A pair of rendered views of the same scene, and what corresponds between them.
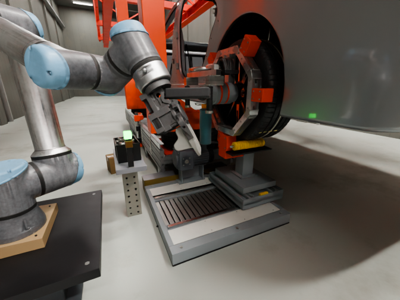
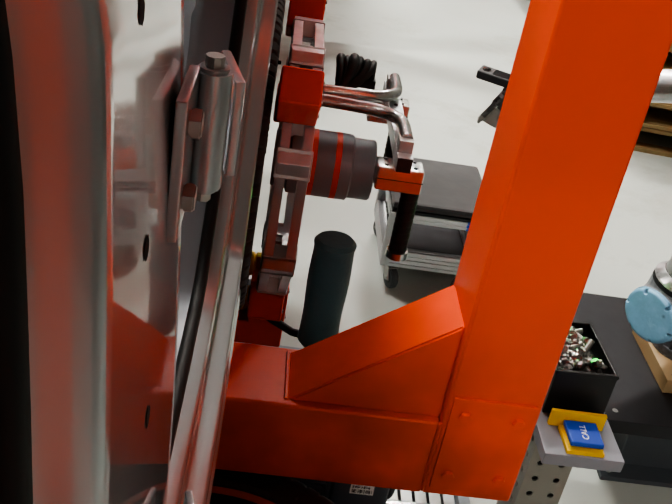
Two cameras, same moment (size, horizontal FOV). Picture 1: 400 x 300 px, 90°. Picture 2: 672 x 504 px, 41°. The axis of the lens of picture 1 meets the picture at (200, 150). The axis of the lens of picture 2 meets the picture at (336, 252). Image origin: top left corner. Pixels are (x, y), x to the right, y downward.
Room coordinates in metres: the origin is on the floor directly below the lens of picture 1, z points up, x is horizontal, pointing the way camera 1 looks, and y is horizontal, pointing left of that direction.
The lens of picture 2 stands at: (3.01, 0.49, 1.64)
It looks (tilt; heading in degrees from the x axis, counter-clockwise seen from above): 30 degrees down; 199
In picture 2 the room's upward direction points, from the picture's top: 11 degrees clockwise
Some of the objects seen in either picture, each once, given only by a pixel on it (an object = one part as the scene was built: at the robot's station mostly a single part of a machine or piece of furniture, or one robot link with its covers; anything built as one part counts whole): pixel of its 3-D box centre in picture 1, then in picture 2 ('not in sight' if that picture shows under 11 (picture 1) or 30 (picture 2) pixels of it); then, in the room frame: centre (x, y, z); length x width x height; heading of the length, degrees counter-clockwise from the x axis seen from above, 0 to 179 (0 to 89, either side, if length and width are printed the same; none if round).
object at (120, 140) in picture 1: (127, 147); (568, 364); (1.23, 0.47, 0.51); 0.20 x 0.14 x 0.13; 27
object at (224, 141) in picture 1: (231, 144); (251, 300); (1.41, -0.23, 0.48); 0.16 x 0.12 x 0.17; 115
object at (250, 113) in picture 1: (228, 93); (289, 158); (1.39, -0.20, 0.85); 0.54 x 0.07 x 0.54; 25
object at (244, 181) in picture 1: (244, 162); not in sight; (1.46, -0.35, 0.32); 0.40 x 0.30 x 0.28; 25
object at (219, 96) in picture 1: (219, 93); (323, 163); (1.36, -0.13, 0.85); 0.21 x 0.14 x 0.14; 115
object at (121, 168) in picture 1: (128, 158); (559, 396); (1.24, 0.48, 0.44); 0.43 x 0.17 x 0.03; 25
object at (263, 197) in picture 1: (242, 184); not in sight; (1.46, -0.35, 0.13); 0.50 x 0.36 x 0.10; 25
